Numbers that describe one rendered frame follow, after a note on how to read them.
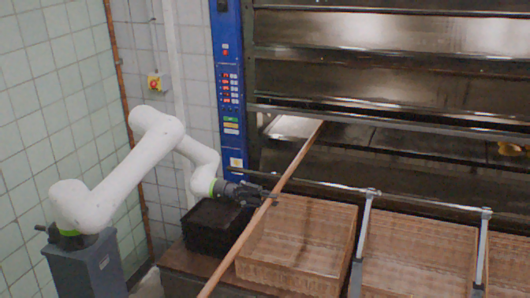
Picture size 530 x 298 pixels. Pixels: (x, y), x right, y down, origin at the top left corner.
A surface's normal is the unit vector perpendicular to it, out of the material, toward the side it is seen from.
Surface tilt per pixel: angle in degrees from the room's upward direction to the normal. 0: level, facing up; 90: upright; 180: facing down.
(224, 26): 90
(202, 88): 90
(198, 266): 0
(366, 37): 70
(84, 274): 90
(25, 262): 90
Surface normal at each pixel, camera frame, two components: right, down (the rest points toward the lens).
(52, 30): 0.93, 0.14
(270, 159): -0.36, 0.10
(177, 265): -0.04, -0.89
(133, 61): -0.37, 0.43
